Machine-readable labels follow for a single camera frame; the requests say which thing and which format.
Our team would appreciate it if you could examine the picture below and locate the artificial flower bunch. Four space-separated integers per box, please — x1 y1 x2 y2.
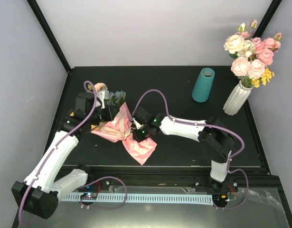
84 82 126 107

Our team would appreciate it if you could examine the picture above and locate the pink wrapping paper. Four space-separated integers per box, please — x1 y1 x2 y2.
91 103 157 165

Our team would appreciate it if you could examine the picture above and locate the cream ribbon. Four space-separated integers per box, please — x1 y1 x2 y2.
97 112 131 143

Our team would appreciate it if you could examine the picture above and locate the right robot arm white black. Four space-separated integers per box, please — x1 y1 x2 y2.
132 107 235 192

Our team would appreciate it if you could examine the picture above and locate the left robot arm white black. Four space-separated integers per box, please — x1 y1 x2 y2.
11 89 109 219

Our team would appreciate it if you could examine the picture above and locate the teal vase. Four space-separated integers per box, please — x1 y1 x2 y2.
192 68 215 103

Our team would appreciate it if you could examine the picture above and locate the white ribbed vase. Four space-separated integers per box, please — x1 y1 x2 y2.
223 81 253 115

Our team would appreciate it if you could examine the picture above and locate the left circuit board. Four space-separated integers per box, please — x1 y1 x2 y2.
81 192 98 200

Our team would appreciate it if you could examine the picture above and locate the circuit board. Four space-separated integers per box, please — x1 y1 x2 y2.
81 192 98 200
217 195 236 202

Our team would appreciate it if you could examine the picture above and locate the right circuit board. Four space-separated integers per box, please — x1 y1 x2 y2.
217 195 236 202

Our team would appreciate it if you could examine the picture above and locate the pink white flower bouquet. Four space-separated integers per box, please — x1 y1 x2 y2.
224 20 282 88

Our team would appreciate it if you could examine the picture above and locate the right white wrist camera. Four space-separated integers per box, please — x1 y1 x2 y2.
132 118 142 130

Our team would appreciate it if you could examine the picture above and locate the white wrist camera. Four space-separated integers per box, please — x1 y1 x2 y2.
132 118 142 130
95 90 109 109

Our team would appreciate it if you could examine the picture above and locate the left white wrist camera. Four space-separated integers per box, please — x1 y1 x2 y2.
95 90 109 109

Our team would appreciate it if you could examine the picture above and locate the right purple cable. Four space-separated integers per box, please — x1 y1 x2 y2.
132 89 250 211

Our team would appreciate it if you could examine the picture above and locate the purple cable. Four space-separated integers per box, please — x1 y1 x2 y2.
18 80 129 226
132 89 250 211

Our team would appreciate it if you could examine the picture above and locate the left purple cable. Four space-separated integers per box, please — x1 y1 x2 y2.
18 80 129 226

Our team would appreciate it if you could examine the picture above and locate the light blue cable duct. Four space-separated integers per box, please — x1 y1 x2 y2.
61 192 213 206

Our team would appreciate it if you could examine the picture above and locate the black frame post left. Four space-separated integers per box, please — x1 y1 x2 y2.
27 0 72 73

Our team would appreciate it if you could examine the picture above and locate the black frame post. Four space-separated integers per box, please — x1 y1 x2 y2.
253 0 282 38
27 0 72 73

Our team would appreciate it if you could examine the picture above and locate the black frame post right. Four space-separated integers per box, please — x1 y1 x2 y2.
253 0 282 38

